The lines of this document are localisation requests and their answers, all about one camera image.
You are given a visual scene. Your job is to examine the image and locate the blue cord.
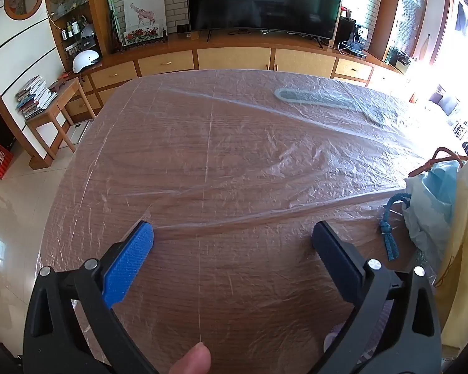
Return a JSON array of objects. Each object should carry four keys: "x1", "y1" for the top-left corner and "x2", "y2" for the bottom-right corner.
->
[{"x1": 379, "y1": 193, "x2": 411, "y2": 261}]

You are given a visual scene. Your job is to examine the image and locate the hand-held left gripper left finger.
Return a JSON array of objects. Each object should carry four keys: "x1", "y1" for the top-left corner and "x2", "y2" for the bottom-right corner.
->
[{"x1": 22, "y1": 220, "x2": 160, "y2": 374}]

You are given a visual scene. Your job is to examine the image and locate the black coffee machine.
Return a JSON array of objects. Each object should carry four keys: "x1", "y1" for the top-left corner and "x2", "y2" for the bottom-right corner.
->
[{"x1": 337, "y1": 17, "x2": 369, "y2": 58}]

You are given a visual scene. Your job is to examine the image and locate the small wooden side table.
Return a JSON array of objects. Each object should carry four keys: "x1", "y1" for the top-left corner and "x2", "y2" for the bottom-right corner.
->
[{"x1": 25, "y1": 78, "x2": 98, "y2": 161}]

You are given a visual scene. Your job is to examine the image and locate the giraffe picture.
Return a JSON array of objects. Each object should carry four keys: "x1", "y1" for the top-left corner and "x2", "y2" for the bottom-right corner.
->
[{"x1": 123, "y1": 0, "x2": 167, "y2": 32}]

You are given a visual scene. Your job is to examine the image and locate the red flower picture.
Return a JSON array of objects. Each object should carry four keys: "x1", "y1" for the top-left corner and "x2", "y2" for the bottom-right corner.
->
[{"x1": 122, "y1": 25, "x2": 165, "y2": 46}]

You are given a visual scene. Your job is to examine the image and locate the stack of books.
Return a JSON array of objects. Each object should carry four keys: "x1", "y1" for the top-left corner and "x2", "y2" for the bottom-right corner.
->
[{"x1": 15, "y1": 76, "x2": 57, "y2": 120}]

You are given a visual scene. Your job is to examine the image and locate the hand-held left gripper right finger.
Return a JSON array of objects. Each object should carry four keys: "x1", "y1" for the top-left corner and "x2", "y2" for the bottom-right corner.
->
[{"x1": 308, "y1": 220, "x2": 442, "y2": 374}]

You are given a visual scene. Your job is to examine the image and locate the brown basket handle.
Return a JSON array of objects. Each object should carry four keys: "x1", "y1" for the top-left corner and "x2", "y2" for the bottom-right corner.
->
[{"x1": 409, "y1": 147, "x2": 468, "y2": 178}]

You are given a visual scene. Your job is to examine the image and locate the person's left hand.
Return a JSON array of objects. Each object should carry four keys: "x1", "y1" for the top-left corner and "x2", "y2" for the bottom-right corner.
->
[{"x1": 169, "y1": 343, "x2": 212, "y2": 374}]

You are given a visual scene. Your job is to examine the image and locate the light blue plastic bag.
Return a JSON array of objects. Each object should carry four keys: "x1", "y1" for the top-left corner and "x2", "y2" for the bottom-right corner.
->
[{"x1": 403, "y1": 161, "x2": 468, "y2": 266}]

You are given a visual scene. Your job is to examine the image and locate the purple cushion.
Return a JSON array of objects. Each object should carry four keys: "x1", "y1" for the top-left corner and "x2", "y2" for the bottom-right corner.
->
[{"x1": 425, "y1": 86, "x2": 461, "y2": 116}]

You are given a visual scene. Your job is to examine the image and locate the wooden television cabinet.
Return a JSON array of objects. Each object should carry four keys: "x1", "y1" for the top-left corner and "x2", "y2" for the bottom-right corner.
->
[{"x1": 62, "y1": 33, "x2": 411, "y2": 119}]

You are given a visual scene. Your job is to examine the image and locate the white helmet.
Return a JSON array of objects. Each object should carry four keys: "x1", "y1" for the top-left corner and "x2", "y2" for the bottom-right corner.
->
[{"x1": 72, "y1": 50, "x2": 102, "y2": 74}]

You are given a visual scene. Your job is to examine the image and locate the flat screen television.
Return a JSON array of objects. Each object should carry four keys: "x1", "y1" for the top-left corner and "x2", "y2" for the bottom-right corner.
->
[{"x1": 185, "y1": 0, "x2": 346, "y2": 42}]

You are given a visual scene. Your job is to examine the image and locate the grey helmet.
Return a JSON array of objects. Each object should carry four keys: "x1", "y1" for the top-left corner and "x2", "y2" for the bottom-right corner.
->
[{"x1": 80, "y1": 23, "x2": 97, "y2": 46}]

